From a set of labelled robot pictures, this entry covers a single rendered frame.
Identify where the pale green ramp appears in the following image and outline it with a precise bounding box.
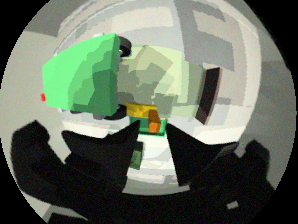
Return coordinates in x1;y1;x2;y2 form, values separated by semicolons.
116;44;223;125

